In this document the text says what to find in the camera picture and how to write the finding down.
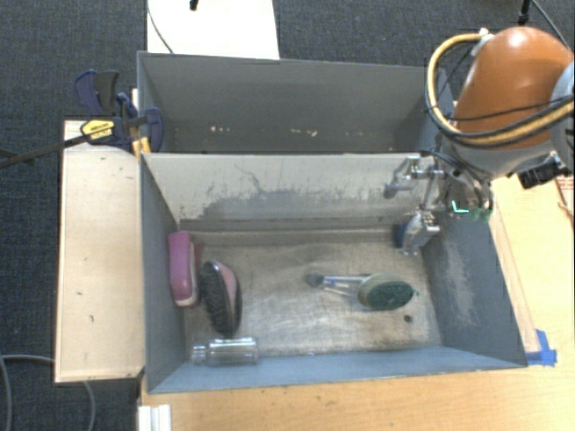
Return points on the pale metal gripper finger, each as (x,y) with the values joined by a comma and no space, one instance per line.
(420,234)
(404,178)

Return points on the small blue object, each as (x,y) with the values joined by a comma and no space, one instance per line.
(399,235)

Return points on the grey metal bin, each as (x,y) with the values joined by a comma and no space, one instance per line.
(287,285)

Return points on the black brush with pink back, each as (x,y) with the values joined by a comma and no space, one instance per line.
(221,299)

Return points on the purple and pink sponge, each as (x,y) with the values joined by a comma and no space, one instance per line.
(182,267)

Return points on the pale wood board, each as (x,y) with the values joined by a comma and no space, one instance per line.
(99,263)

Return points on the black cylinder on white bracket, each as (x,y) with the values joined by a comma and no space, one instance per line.
(539,173)

